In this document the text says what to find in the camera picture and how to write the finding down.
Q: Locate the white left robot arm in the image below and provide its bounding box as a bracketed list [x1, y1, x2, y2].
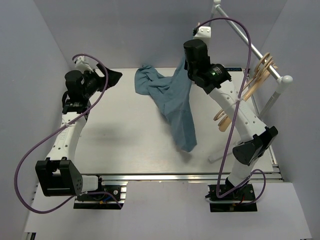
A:
[35, 64, 123, 200]

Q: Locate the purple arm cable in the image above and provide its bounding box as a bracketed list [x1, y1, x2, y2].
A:
[192, 17, 267, 205]
[14, 53, 123, 214]

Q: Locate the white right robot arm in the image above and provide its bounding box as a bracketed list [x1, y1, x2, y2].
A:
[183, 39, 278, 200]

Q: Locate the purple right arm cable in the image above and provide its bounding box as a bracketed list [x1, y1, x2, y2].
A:
[192, 17, 267, 205]

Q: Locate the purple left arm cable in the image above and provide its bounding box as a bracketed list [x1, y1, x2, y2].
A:
[14, 53, 123, 214]

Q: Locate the white clothes rack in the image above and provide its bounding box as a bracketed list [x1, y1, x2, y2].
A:
[208, 0, 294, 163]

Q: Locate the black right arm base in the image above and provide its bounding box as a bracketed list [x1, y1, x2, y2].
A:
[205, 184, 258, 213]

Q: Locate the blue t shirt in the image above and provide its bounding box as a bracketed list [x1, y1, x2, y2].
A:
[134, 57, 197, 153]

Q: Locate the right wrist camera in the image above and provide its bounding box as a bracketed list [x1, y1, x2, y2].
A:
[193, 64, 232, 95]

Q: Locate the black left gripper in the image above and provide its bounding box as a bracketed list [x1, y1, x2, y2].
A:
[82, 63, 122, 99]

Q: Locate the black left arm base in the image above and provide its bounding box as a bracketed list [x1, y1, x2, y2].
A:
[73, 177, 127, 210]

